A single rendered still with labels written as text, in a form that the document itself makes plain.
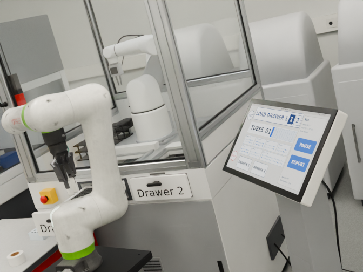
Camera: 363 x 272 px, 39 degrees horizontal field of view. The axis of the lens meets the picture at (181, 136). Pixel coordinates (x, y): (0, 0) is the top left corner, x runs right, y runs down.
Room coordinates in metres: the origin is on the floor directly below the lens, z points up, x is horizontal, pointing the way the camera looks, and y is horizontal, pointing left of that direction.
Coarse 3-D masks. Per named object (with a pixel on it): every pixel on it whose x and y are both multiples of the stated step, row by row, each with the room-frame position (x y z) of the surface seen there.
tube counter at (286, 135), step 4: (268, 128) 1.79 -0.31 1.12; (272, 128) 1.77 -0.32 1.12; (276, 128) 1.75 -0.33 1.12; (280, 128) 1.73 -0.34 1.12; (284, 128) 1.71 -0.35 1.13; (268, 132) 1.78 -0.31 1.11; (272, 132) 1.76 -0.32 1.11; (276, 132) 1.74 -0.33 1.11; (280, 132) 1.71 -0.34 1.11; (284, 132) 1.69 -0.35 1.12; (288, 132) 1.67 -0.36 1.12; (292, 132) 1.65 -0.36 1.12; (296, 132) 1.64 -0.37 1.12; (264, 136) 1.79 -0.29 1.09; (268, 136) 1.77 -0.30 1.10; (272, 136) 1.75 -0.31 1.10; (276, 136) 1.73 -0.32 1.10; (280, 136) 1.70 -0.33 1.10; (284, 136) 1.68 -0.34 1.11; (288, 136) 1.66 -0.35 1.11; (292, 136) 1.64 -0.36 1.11; (284, 140) 1.67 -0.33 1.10; (288, 140) 1.65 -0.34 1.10; (292, 140) 1.63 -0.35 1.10
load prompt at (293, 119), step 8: (256, 112) 1.92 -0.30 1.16; (264, 112) 1.87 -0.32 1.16; (272, 112) 1.82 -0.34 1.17; (280, 112) 1.77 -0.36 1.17; (288, 112) 1.73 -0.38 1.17; (264, 120) 1.84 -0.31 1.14; (272, 120) 1.79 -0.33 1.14; (280, 120) 1.75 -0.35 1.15; (288, 120) 1.71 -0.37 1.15; (296, 120) 1.67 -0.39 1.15
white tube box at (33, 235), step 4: (32, 232) 2.25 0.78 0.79; (36, 232) 2.23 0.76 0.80; (32, 236) 2.23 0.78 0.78; (36, 236) 2.22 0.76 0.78; (40, 236) 2.21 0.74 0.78; (44, 236) 2.21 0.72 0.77; (48, 236) 2.23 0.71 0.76; (32, 240) 2.24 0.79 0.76; (36, 240) 2.22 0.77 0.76; (40, 240) 2.21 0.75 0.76
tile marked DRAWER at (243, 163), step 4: (240, 156) 1.86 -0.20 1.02; (240, 160) 1.85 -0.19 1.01; (244, 160) 1.83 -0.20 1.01; (248, 160) 1.80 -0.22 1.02; (240, 164) 1.84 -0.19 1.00; (244, 164) 1.81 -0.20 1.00; (248, 164) 1.79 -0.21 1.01; (240, 168) 1.82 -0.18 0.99; (244, 168) 1.80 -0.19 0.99; (248, 168) 1.78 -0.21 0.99
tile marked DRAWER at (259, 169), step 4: (256, 164) 1.75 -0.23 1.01; (260, 164) 1.72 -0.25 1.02; (264, 164) 1.70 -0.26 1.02; (252, 168) 1.75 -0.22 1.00; (256, 168) 1.73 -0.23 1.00; (260, 168) 1.71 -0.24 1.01; (264, 168) 1.69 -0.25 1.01; (252, 172) 1.74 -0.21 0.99; (256, 172) 1.72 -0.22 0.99; (260, 172) 1.70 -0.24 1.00; (264, 172) 1.68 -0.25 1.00; (260, 176) 1.69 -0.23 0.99
